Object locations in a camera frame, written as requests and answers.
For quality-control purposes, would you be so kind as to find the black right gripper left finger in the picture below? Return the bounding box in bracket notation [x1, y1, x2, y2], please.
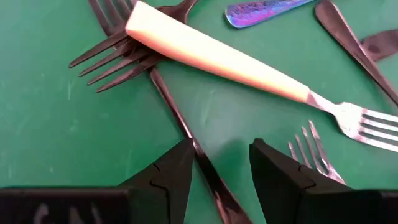
[118, 138, 197, 224]

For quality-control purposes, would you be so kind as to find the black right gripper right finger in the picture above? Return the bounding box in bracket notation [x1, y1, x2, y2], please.
[249, 138, 354, 224]

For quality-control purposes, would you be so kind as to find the wooden-handled silver fork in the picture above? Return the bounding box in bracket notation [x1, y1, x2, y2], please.
[125, 0, 398, 153]
[287, 120, 346, 185]

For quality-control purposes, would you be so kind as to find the glossy black metal fork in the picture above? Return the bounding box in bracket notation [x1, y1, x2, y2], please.
[88, 0, 253, 224]
[361, 28, 398, 62]
[68, 0, 200, 94]

